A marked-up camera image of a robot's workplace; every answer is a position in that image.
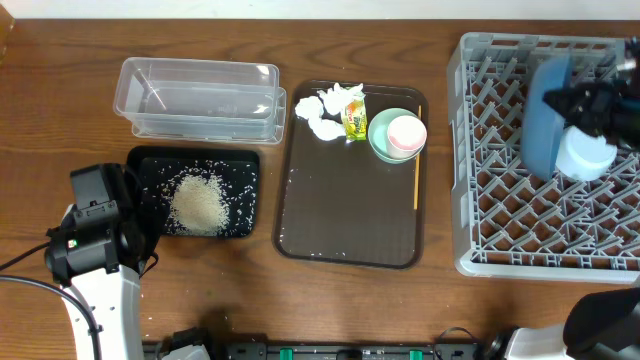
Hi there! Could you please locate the dark blue plate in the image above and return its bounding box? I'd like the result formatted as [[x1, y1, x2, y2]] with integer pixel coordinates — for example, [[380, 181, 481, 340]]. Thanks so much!
[[520, 56, 572, 181]]

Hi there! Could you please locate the white light-blue small bowl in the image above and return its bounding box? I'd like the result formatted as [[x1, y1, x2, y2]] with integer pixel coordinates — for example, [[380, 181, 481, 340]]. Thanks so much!
[[556, 126, 618, 181]]

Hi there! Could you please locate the pile of rice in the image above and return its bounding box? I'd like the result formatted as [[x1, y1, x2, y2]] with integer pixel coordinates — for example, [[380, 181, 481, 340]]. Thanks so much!
[[146, 159, 259, 238]]

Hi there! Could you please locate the pink cup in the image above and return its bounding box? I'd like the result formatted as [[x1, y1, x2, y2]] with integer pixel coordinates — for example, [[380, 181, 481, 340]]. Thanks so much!
[[386, 115, 427, 159]]

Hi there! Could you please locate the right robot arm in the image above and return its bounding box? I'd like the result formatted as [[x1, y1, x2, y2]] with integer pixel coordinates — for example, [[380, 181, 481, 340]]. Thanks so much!
[[483, 80, 639, 359]]

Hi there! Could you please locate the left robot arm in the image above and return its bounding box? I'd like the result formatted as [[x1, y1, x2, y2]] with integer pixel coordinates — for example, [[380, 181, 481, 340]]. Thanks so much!
[[44, 163, 167, 359]]

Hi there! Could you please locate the black waste tray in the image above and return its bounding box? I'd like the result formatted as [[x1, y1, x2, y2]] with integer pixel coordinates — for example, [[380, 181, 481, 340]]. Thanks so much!
[[127, 146, 260, 238]]

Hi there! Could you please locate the grey dishwasher rack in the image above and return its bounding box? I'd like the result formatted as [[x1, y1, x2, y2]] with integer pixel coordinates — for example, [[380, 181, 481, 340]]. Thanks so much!
[[447, 32, 639, 284]]

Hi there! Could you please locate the clear plastic bin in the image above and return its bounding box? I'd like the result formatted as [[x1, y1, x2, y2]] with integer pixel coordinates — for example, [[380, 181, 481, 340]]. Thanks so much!
[[113, 57, 287, 145]]

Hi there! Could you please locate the wooden chopstick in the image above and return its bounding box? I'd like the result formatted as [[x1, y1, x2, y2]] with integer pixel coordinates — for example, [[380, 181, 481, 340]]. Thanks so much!
[[413, 105, 424, 211]]

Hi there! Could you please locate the green bowl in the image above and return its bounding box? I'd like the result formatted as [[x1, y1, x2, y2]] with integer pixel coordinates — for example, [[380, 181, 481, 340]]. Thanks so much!
[[368, 108, 418, 164]]

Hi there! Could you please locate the crumpled white tissue left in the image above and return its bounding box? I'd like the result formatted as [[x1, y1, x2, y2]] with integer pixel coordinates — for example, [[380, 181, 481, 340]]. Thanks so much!
[[295, 96, 346, 141]]

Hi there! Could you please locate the crumpled white tissue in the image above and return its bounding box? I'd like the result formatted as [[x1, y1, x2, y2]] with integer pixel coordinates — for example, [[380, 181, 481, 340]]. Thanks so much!
[[318, 83, 365, 115], [295, 96, 346, 141]]

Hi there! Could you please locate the dark brown serving tray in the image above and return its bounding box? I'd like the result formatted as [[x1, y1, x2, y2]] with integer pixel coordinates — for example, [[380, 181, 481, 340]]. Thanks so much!
[[272, 79, 430, 270]]

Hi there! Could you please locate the yellow green snack wrapper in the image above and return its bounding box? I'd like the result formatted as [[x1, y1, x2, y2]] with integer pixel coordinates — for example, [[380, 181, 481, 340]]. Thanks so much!
[[341, 97, 368, 141]]

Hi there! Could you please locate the crumpled white tissue top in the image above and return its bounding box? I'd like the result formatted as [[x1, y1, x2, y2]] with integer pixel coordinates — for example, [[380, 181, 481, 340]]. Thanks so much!
[[318, 83, 365, 115]]

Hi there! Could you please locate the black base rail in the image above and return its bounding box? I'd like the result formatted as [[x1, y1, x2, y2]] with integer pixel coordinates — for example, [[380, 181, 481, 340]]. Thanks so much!
[[142, 328, 482, 360]]

